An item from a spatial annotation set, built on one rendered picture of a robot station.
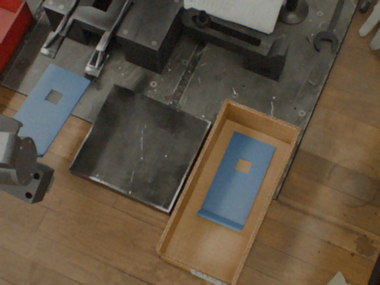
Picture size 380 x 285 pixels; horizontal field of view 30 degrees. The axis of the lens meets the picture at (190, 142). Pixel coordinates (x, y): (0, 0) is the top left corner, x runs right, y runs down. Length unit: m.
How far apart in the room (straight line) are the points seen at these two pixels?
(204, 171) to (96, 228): 0.19
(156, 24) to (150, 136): 0.17
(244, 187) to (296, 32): 0.29
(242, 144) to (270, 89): 0.11
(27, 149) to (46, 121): 0.23
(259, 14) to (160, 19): 0.16
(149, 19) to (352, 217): 0.43
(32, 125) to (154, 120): 0.19
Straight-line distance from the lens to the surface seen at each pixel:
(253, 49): 1.10
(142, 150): 1.10
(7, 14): 1.26
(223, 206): 1.08
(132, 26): 1.11
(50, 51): 1.12
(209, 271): 1.06
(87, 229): 1.09
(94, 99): 1.16
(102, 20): 1.13
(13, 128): 0.93
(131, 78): 1.17
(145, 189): 1.08
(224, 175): 1.09
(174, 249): 1.07
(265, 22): 1.16
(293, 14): 1.22
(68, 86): 1.08
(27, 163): 0.83
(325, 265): 1.08
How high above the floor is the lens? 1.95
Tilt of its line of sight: 69 degrees down
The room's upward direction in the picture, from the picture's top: 3 degrees counter-clockwise
